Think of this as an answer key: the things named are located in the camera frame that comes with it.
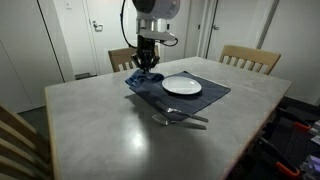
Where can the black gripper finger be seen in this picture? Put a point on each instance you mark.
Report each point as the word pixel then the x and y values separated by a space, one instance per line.
pixel 138 59
pixel 154 62

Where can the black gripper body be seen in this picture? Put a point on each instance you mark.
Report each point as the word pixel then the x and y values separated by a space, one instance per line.
pixel 146 46

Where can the blue microfiber towel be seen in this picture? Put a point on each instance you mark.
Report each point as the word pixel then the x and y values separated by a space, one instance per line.
pixel 141 78

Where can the dark blue fabric placemat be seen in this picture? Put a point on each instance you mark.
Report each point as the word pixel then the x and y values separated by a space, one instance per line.
pixel 211 90

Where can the white round plate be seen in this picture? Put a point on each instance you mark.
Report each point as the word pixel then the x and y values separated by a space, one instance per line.
pixel 181 85

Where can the dark brown wooden chair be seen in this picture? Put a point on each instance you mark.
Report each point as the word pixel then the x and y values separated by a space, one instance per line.
pixel 118 56

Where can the narrow white door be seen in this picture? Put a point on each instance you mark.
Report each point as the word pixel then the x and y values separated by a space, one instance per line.
pixel 184 40

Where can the light tan wooden chair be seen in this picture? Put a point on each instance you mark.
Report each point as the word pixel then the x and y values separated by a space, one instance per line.
pixel 250 53

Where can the white wall light switch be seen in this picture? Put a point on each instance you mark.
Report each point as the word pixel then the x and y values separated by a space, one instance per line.
pixel 68 4

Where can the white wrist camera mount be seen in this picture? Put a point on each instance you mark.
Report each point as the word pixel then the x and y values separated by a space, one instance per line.
pixel 156 34

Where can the slatted brown wooden chair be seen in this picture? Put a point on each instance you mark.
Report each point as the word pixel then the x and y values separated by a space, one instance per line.
pixel 16 133

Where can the silver metal fork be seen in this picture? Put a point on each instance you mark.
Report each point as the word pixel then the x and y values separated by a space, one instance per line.
pixel 193 115

